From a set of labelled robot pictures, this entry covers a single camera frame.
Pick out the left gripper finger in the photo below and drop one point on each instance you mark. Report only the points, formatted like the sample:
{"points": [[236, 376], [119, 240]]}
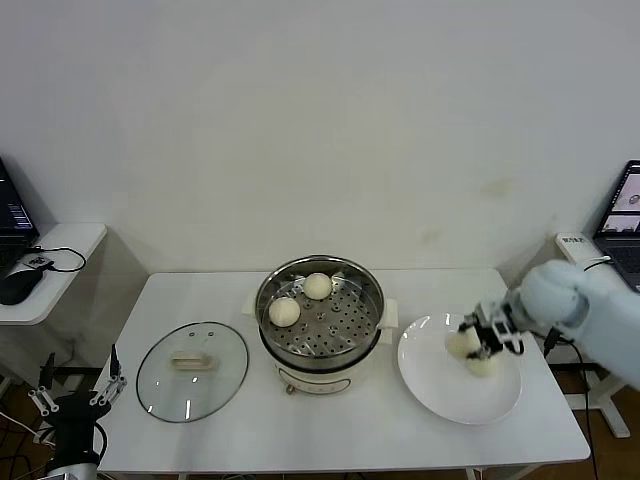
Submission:
{"points": [[44, 400], [116, 375]]}

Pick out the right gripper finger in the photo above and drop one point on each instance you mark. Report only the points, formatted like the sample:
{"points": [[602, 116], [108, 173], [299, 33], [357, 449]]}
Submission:
{"points": [[471, 320], [485, 352]]}

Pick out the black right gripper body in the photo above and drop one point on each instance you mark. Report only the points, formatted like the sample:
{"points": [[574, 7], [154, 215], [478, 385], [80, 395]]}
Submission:
{"points": [[502, 325]]}

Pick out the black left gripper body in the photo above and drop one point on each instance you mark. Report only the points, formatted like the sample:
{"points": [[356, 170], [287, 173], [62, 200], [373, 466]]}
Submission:
{"points": [[77, 417]]}

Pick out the white steamed baozi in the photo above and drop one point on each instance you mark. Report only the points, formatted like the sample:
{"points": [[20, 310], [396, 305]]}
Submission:
{"points": [[456, 344], [317, 286], [484, 369], [284, 311]]}

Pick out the round glass pot lid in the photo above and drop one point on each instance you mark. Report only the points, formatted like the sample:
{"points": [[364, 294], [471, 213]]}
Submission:
{"points": [[165, 385]]}

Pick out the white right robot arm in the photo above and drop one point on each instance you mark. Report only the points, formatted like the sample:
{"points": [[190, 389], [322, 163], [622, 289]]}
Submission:
{"points": [[600, 310]]}

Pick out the perforated steel steamer basket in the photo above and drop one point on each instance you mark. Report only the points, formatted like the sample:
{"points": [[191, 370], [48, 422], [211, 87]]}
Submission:
{"points": [[340, 320]]}

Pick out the round white plate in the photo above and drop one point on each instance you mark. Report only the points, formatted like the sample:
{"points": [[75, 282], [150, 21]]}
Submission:
{"points": [[435, 385]]}

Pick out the black computer mouse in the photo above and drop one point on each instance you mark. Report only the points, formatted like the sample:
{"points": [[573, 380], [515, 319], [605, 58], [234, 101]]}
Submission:
{"points": [[17, 287]]}

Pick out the white side table with label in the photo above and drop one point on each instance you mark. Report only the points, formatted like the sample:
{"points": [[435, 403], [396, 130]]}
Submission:
{"points": [[611, 405]]}

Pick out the small black patterned device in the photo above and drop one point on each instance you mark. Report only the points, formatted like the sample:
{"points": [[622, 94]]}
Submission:
{"points": [[37, 261]]}

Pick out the white side table with mouse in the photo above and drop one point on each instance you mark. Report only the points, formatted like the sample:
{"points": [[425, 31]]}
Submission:
{"points": [[75, 240]]}

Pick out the cream electric cooking pot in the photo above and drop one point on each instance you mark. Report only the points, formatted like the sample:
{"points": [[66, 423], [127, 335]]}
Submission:
{"points": [[320, 376]]}

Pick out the black laptop with dark screen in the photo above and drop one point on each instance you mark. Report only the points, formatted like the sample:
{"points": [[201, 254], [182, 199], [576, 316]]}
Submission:
{"points": [[12, 215]]}

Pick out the grey laptop showing camera views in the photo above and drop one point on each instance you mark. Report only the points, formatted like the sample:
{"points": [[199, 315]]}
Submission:
{"points": [[620, 235]]}

